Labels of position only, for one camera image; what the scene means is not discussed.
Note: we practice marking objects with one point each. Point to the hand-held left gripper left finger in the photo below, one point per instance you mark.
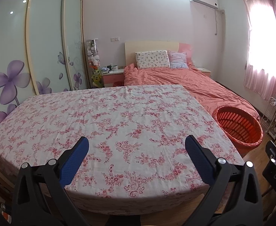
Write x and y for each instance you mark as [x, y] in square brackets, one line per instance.
[74, 160]

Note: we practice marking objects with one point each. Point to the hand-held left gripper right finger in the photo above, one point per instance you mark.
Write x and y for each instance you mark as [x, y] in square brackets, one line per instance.
[199, 160]

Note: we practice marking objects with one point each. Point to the clear plush toy display case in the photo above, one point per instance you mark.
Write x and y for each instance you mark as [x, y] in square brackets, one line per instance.
[92, 51]

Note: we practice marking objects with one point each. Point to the orange plastic basket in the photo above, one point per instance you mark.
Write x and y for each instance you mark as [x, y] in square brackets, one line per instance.
[236, 127]

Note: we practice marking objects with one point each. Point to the green plush toy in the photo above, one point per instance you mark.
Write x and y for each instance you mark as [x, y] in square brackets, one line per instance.
[96, 77]

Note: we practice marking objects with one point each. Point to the pink and white nightstand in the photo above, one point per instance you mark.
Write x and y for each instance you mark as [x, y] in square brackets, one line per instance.
[203, 71]
[112, 78]

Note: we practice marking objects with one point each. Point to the white mug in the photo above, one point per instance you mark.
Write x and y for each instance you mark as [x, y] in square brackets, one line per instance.
[114, 67]

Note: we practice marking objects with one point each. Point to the white plush toy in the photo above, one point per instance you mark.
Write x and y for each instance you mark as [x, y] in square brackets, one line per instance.
[93, 57]

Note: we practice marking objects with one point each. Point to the small red bin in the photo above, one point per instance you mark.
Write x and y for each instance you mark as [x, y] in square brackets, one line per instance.
[118, 84]

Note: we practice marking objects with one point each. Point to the pink floral tablecloth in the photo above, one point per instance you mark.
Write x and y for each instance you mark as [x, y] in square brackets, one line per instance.
[81, 122]

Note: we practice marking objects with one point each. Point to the pink striped pillow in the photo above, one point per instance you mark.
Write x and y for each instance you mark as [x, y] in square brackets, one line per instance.
[178, 60]

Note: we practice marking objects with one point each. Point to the floral print pillow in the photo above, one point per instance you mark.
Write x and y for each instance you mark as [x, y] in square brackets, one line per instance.
[153, 59]

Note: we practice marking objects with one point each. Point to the dark mug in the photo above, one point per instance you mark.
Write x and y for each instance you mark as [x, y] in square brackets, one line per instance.
[109, 68]

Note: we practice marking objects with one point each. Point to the beige and pink headboard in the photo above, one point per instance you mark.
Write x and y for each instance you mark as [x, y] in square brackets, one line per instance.
[147, 46]

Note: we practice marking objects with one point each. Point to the white air conditioner pipe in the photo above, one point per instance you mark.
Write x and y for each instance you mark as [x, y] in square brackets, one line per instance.
[216, 21]

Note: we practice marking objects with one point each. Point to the pink curtain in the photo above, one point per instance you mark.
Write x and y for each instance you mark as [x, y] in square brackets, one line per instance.
[262, 58]

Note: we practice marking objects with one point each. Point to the wardrobe with purple flower doors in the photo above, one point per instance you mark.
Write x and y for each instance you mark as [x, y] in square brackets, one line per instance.
[43, 47]

